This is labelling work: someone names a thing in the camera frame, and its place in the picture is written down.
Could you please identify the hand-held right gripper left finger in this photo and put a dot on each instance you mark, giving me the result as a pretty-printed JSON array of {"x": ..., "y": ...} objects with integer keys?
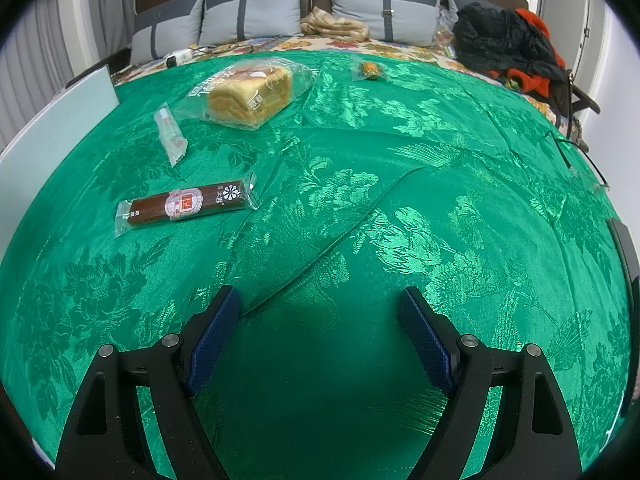
[{"x": 217, "y": 337}]

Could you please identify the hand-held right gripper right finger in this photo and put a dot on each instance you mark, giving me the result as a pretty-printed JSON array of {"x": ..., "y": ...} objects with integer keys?
[{"x": 425, "y": 341}]

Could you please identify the long brown bar clear wrapper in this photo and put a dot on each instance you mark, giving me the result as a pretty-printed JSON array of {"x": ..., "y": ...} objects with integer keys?
[{"x": 185, "y": 202}]

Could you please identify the clear plastic snack packet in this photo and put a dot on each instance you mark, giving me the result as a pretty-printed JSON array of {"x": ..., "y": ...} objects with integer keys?
[{"x": 172, "y": 135}]

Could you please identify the green floral blanket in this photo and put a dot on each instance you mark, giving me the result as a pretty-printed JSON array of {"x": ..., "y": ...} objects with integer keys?
[{"x": 350, "y": 160}]

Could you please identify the bread loaf in clear bag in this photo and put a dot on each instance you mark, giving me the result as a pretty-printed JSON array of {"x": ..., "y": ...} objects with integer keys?
[{"x": 250, "y": 92}]

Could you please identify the white board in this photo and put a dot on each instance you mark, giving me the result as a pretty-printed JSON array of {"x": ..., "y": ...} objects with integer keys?
[{"x": 55, "y": 125}]

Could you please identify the small orange snack packet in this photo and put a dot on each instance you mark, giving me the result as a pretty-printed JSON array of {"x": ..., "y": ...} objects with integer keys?
[{"x": 370, "y": 69}]

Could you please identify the white power strip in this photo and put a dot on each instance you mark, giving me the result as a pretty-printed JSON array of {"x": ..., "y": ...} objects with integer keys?
[{"x": 179, "y": 57}]

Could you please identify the black chair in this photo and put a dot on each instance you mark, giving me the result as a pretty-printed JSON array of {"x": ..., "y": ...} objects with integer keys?
[{"x": 575, "y": 97}]

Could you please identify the floral bed sheet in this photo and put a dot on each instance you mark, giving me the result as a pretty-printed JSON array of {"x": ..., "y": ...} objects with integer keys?
[{"x": 400, "y": 49}]

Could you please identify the clear plastic bag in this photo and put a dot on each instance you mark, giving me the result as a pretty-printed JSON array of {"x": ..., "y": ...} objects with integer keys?
[{"x": 445, "y": 35}]

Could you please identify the black jacket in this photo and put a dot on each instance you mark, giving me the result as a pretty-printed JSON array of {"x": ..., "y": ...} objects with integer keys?
[{"x": 500, "y": 40}]

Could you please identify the grey curtain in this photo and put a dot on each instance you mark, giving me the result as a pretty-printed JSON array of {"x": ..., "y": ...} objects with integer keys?
[{"x": 40, "y": 60}]

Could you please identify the beige folded cloth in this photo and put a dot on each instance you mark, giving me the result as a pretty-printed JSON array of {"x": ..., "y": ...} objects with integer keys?
[{"x": 332, "y": 24}]

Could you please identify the orange red garment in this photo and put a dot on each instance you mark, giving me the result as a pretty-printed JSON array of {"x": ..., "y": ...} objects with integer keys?
[{"x": 532, "y": 17}]

